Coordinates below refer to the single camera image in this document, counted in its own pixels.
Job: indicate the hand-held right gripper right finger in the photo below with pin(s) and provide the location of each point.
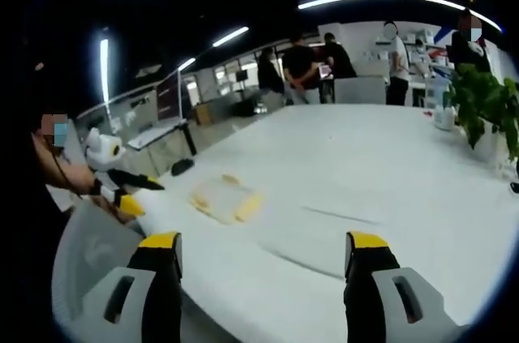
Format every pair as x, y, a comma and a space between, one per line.
365, 290

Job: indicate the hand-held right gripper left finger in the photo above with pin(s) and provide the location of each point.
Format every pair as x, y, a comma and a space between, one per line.
160, 290

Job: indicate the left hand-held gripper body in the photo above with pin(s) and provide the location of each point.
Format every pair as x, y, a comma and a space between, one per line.
101, 150

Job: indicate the small black case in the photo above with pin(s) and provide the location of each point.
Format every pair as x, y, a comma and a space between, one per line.
182, 166

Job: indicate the white side desk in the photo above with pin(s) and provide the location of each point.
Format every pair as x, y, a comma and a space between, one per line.
158, 134

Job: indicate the grey mesh chair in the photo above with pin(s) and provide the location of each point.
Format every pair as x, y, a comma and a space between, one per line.
89, 245

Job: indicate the ceiling light strip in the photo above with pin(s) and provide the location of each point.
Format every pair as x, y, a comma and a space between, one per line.
186, 64
231, 36
104, 71

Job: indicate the person's dark torso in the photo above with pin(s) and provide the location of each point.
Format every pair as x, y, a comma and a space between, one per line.
38, 205

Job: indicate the cardboard box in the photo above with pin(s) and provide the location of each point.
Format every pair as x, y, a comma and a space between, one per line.
206, 114

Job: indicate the small black object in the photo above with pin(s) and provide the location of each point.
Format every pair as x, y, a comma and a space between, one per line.
515, 187

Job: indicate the white plastic bottle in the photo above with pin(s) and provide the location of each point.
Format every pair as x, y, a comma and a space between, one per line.
443, 112

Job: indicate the grey chair back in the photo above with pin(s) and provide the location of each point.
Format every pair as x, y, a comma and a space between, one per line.
359, 91

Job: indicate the green potted plant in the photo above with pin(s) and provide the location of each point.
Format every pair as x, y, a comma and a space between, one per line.
482, 99

